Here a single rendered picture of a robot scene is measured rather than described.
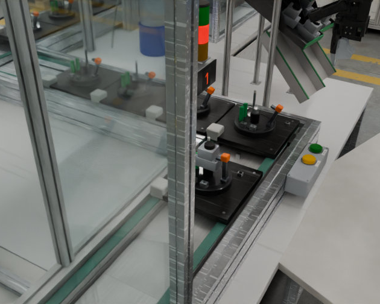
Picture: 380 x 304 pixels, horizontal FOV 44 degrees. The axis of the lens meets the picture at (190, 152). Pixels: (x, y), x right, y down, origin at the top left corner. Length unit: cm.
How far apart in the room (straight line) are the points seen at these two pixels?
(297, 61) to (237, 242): 87
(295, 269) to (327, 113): 86
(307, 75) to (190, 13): 131
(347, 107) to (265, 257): 94
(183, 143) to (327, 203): 94
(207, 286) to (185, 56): 64
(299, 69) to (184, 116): 125
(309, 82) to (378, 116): 211
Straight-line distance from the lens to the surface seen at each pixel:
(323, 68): 196
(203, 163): 127
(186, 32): 54
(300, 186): 140
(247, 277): 123
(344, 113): 199
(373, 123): 377
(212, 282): 108
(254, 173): 137
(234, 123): 156
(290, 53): 181
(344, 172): 164
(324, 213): 145
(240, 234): 119
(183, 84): 56
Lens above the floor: 179
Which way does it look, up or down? 34 degrees down
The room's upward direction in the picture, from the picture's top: 1 degrees clockwise
